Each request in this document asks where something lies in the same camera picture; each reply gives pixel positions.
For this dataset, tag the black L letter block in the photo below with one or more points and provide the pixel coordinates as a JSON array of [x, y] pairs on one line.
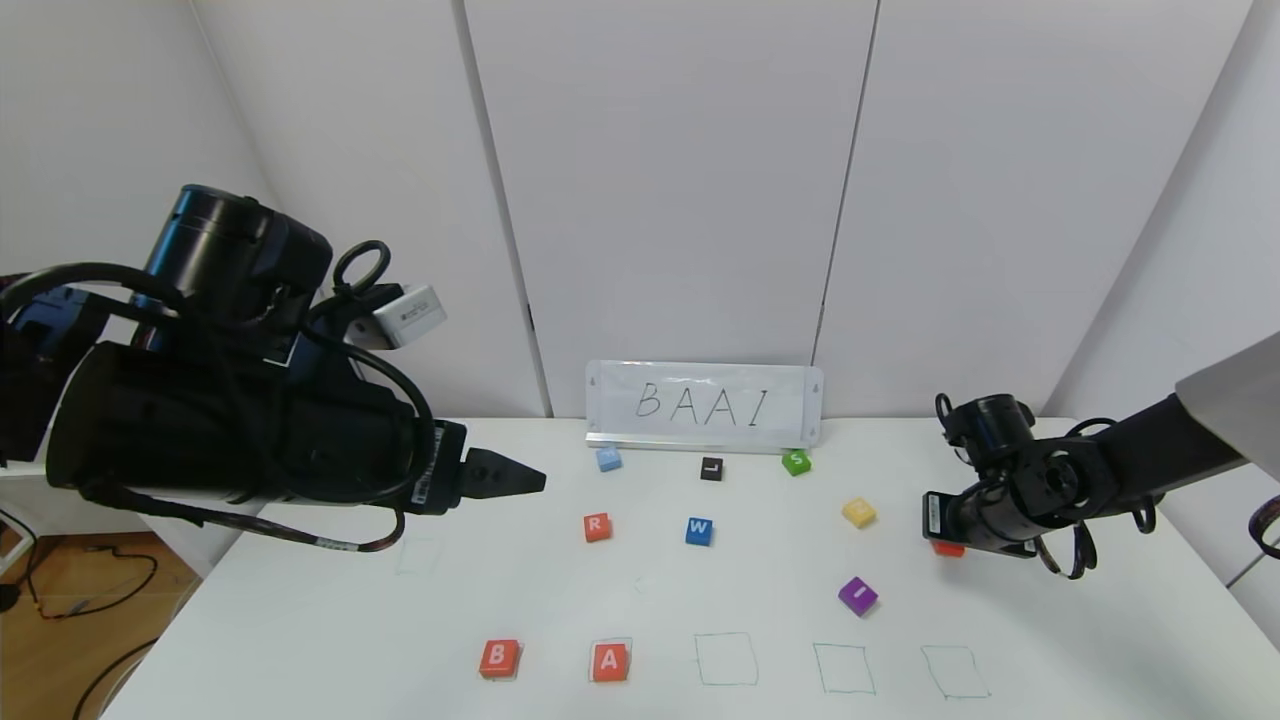
[[711, 469]]

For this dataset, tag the white BAAI sign board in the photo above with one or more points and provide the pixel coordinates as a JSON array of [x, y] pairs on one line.
[[610, 405]]

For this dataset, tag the blue W letter block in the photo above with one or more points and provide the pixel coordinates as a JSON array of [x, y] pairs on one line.
[[700, 531]]

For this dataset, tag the yellow letter block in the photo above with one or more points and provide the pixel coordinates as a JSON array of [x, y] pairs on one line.
[[859, 512]]

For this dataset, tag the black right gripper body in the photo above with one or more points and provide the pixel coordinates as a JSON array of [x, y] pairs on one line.
[[934, 519]]

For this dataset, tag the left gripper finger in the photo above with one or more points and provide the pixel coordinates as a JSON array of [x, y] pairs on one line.
[[500, 475]]

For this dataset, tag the orange A letter block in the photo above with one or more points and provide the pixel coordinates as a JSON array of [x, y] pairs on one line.
[[947, 549], [610, 661]]

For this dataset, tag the orange B letter block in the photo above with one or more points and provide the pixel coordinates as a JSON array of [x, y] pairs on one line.
[[499, 659]]

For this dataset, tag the light blue letter block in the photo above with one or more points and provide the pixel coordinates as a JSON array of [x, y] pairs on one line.
[[609, 460]]

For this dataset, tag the orange R letter block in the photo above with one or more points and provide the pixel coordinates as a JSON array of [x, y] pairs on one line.
[[597, 527]]

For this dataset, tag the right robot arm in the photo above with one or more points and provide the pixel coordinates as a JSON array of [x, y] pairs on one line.
[[1150, 450]]

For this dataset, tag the green S letter block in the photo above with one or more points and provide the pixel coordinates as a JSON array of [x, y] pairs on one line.
[[796, 463]]

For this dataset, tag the purple I letter block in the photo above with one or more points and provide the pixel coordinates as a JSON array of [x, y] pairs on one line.
[[858, 596]]

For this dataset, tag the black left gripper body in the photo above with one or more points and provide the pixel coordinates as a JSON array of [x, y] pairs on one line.
[[441, 470]]

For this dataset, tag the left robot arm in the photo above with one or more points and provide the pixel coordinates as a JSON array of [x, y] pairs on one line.
[[230, 255]]

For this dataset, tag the white shelf unit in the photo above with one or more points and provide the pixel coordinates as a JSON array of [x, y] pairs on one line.
[[40, 512]]

